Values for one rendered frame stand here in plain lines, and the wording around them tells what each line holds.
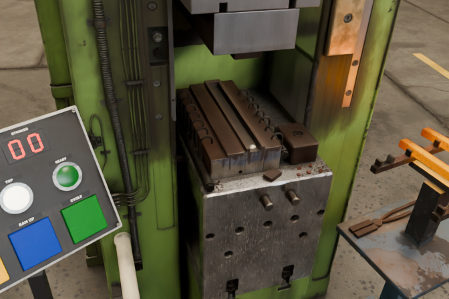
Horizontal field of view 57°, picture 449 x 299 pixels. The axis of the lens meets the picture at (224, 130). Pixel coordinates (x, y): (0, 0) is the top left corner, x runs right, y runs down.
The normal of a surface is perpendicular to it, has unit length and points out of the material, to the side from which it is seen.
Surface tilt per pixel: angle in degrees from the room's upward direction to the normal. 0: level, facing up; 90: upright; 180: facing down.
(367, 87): 90
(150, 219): 90
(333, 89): 90
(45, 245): 60
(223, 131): 0
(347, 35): 90
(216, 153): 0
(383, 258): 0
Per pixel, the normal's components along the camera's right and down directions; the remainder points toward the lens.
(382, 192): 0.04, -0.84
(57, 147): 0.61, -0.06
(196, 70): 0.30, 0.52
